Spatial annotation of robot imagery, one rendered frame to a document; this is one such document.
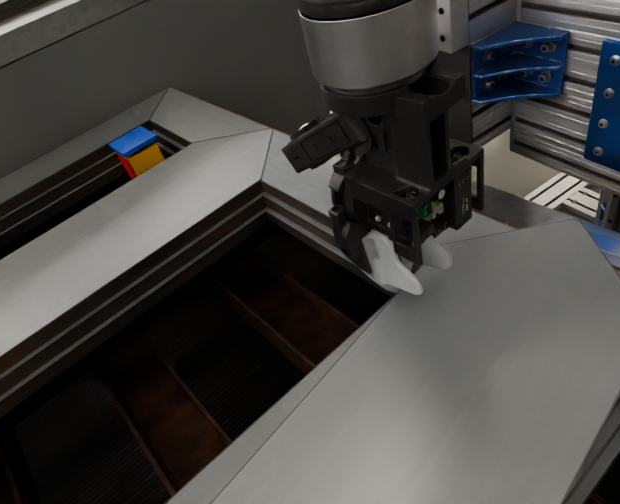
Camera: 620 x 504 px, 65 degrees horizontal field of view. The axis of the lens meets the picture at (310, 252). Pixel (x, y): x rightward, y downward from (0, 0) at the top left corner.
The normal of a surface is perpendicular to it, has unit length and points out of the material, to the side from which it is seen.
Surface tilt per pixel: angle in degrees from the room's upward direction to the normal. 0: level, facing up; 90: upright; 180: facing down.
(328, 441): 0
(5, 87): 90
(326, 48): 90
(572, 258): 0
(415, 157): 90
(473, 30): 90
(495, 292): 1
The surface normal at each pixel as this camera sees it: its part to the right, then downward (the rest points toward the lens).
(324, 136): -0.70, 0.61
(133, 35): 0.64, 0.40
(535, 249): -0.23, -0.71
